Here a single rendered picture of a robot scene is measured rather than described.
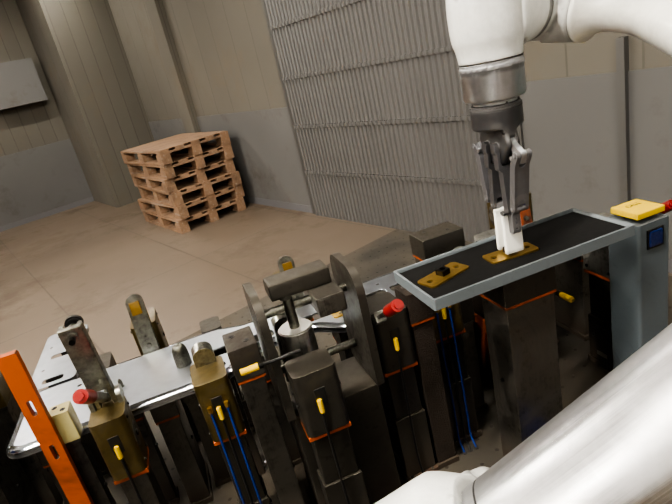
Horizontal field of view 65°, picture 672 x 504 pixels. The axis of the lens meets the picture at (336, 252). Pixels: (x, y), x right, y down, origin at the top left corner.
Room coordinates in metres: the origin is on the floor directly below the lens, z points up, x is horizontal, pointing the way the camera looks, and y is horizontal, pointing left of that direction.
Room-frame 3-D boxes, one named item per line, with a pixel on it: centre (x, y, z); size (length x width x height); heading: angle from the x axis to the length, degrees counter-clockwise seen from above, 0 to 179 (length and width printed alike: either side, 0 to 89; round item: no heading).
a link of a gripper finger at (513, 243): (0.77, -0.28, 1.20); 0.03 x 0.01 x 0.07; 100
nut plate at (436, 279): (0.76, -0.16, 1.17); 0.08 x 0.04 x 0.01; 122
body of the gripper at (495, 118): (0.78, -0.28, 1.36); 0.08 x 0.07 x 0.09; 10
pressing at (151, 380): (1.07, 0.01, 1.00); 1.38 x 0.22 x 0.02; 105
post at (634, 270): (0.86, -0.53, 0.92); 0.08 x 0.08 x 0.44; 15
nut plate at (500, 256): (0.78, -0.27, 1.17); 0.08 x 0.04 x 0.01; 100
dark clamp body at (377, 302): (0.86, -0.06, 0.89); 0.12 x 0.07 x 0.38; 15
